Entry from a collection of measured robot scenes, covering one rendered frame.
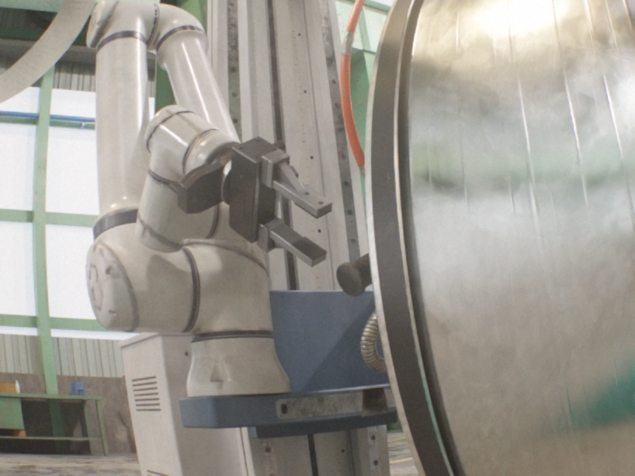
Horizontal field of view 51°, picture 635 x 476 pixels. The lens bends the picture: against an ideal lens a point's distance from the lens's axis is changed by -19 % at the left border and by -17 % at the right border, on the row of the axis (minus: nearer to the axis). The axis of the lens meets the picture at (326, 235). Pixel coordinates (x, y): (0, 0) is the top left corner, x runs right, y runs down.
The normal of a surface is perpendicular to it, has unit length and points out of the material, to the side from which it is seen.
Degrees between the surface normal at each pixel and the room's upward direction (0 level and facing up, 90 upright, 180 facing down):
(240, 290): 91
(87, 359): 90
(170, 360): 90
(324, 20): 90
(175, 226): 134
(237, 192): 115
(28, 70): 75
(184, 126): 65
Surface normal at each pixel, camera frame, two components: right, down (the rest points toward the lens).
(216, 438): 0.53, -0.24
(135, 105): 0.67, -0.41
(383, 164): -0.79, -0.20
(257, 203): 0.71, 0.48
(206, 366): -0.47, -0.49
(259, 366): 0.48, -0.58
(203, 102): 0.02, -0.61
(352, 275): -0.70, 0.38
